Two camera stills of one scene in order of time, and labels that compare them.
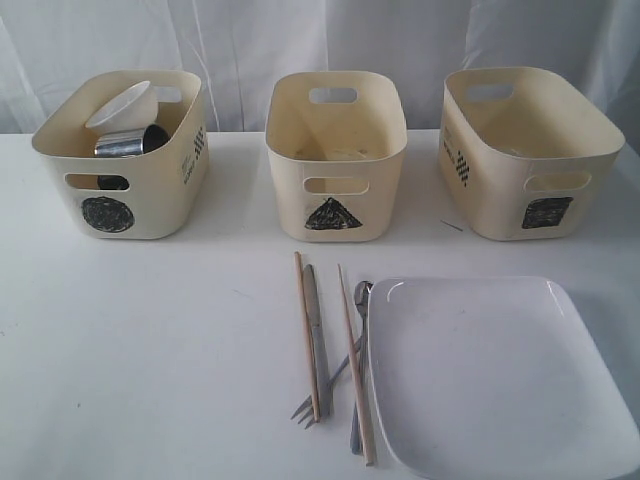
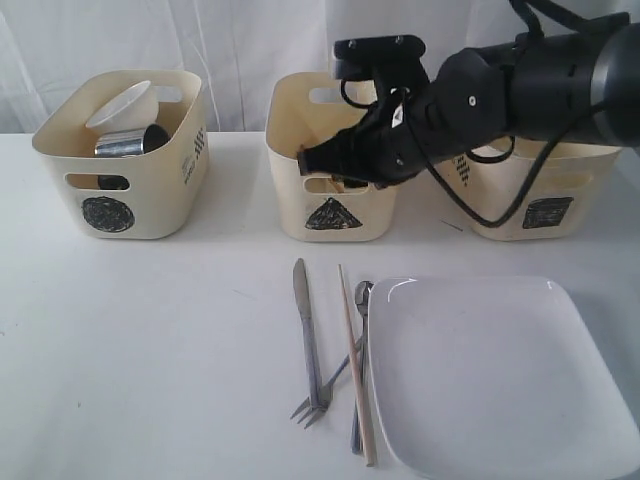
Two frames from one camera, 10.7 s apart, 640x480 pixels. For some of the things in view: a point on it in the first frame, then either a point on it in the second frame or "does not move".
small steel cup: x=154 y=136 does not move
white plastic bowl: x=135 y=107 does not move
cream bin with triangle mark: x=336 y=142 does not move
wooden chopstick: x=306 y=335 → x=337 y=185
